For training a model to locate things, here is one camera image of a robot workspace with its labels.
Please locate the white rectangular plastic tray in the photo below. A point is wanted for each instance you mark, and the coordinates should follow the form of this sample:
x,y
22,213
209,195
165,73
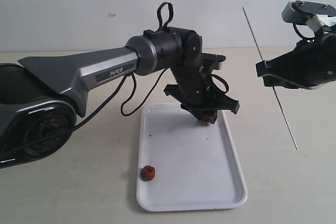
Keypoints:
x,y
196,164

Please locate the white wall hook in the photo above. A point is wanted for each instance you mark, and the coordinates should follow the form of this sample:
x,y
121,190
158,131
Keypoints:
x,y
113,14

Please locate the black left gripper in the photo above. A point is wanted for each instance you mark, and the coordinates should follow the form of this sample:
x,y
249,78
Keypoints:
x,y
200,92

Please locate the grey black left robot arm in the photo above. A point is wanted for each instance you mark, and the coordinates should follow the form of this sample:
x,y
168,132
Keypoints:
x,y
41,97

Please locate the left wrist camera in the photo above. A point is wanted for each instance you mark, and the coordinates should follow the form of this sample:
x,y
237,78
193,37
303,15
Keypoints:
x,y
212,61

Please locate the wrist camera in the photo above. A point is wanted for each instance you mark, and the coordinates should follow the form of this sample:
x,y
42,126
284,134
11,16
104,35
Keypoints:
x,y
299,12
212,61

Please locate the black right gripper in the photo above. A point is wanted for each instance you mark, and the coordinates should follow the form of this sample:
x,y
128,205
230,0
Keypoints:
x,y
307,66

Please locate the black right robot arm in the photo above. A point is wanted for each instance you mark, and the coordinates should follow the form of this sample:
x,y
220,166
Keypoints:
x,y
308,66

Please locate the thin metal skewer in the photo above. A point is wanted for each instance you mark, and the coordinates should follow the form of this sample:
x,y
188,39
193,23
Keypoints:
x,y
273,88

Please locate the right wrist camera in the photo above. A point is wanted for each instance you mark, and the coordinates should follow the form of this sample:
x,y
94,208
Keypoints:
x,y
299,12

